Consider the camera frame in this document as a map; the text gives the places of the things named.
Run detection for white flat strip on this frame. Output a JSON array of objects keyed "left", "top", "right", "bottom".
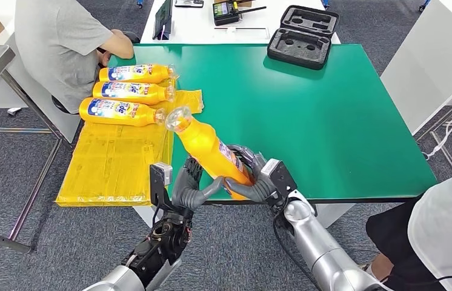
[{"left": 212, "top": 27, "right": 271, "bottom": 40}]

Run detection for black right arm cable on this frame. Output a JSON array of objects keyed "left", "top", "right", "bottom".
[{"left": 272, "top": 216, "right": 319, "bottom": 291}]

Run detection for black tablet on stand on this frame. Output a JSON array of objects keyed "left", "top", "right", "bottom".
[{"left": 152, "top": 0, "right": 173, "bottom": 41}]

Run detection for black foam case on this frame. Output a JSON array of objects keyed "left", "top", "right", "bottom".
[{"left": 267, "top": 4, "right": 341, "bottom": 71}]

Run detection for white table with metal legs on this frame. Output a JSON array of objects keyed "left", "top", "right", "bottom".
[{"left": 380, "top": 0, "right": 452, "bottom": 178}]

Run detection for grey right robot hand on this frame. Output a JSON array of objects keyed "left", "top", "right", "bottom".
[{"left": 224, "top": 144, "right": 277, "bottom": 203}]

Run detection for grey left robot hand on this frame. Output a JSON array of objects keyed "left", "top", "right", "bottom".
[{"left": 171, "top": 155, "right": 225, "bottom": 212}]

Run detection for seated person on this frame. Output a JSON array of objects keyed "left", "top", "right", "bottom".
[{"left": 14, "top": 0, "right": 141, "bottom": 115}]

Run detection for yellow plastic sheet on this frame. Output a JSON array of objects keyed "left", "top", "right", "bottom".
[{"left": 55, "top": 78, "right": 205, "bottom": 207}]

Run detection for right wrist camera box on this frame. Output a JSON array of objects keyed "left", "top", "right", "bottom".
[{"left": 261, "top": 158, "right": 298, "bottom": 210}]

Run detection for white table leg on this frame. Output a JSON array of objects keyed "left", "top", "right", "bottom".
[
  {"left": 133, "top": 206, "right": 161, "bottom": 229},
  {"left": 314, "top": 204, "right": 355, "bottom": 229}
]

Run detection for black stool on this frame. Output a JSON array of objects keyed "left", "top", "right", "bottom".
[{"left": 51, "top": 96, "right": 82, "bottom": 116}]

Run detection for orange detergent bottle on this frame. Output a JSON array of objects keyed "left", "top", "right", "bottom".
[
  {"left": 79, "top": 97, "right": 167, "bottom": 128},
  {"left": 98, "top": 63, "right": 179, "bottom": 84},
  {"left": 92, "top": 81, "right": 176, "bottom": 106},
  {"left": 165, "top": 105, "right": 255, "bottom": 201}
]

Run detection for black radio with antenna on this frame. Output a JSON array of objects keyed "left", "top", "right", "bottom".
[{"left": 213, "top": 0, "right": 268, "bottom": 27}]

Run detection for standing person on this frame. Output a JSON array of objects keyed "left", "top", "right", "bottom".
[{"left": 360, "top": 170, "right": 452, "bottom": 291}]

